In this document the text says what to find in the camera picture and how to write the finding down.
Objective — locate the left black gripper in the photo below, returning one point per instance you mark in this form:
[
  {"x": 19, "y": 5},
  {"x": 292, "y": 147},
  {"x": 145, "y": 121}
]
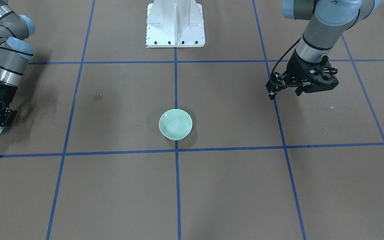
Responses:
[{"x": 297, "y": 70}]

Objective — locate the mint green bowl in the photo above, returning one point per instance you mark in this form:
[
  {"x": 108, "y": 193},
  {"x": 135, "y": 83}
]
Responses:
[{"x": 175, "y": 124}]

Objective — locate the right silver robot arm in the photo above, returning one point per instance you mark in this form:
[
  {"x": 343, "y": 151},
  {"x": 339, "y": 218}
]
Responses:
[{"x": 15, "y": 54}]

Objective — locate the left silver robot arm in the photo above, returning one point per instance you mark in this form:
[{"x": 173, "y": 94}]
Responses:
[{"x": 327, "y": 21}]

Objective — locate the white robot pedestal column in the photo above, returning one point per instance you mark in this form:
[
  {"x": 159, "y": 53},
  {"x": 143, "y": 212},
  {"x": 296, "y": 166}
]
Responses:
[{"x": 175, "y": 24}]

